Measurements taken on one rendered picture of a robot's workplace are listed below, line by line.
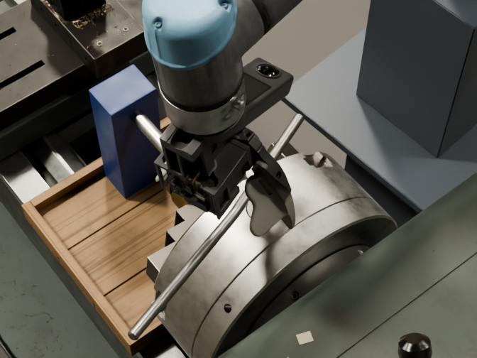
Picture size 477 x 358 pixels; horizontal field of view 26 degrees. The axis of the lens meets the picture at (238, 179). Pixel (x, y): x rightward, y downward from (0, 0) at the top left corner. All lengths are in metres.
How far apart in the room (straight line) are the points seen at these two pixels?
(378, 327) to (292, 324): 0.09
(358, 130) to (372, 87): 0.08
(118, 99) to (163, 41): 0.67
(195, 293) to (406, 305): 0.26
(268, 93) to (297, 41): 2.00
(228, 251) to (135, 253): 0.41
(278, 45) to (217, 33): 2.18
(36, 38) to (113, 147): 0.30
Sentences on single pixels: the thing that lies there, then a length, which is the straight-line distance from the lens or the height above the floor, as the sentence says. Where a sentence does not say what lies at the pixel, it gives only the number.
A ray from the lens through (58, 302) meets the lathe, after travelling 1.97.
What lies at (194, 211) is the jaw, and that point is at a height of 1.11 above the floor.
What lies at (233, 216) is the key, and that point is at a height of 1.30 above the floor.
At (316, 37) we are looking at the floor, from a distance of 3.02.
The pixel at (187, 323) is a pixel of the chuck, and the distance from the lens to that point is 1.27.
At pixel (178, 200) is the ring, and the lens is 1.40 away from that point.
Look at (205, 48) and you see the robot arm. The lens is 0.82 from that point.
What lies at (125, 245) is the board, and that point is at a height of 0.88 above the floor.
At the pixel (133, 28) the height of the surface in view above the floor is 1.02.
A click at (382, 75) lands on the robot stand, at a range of 1.85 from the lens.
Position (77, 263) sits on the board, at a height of 0.90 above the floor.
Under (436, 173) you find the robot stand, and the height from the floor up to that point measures 0.75.
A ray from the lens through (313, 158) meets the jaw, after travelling 1.32.
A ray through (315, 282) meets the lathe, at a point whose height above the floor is 1.19.
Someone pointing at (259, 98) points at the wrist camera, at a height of 1.49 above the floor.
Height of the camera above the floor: 2.28
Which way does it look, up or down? 57 degrees down
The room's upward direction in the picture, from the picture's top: straight up
